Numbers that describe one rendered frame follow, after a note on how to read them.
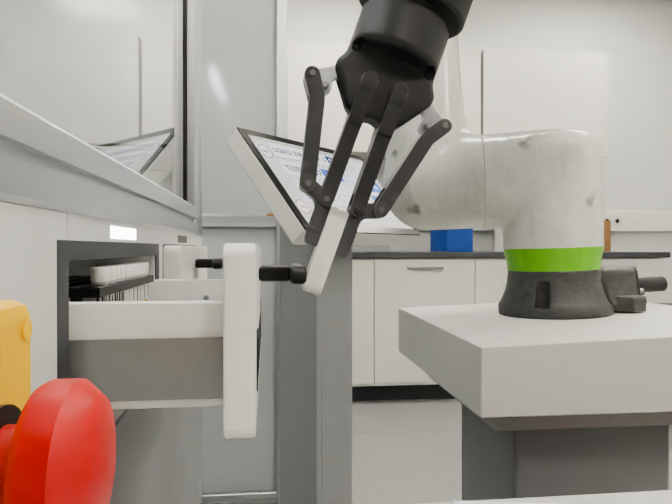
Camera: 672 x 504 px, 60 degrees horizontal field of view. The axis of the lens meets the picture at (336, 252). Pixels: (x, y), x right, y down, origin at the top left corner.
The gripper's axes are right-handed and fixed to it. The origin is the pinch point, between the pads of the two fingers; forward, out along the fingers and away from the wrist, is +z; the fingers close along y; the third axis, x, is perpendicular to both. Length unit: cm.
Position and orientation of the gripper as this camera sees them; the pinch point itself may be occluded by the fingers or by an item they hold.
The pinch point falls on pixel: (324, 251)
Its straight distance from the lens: 47.2
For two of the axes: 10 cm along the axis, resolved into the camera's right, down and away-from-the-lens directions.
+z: -3.4, 9.4, -0.3
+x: -1.2, -0.1, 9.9
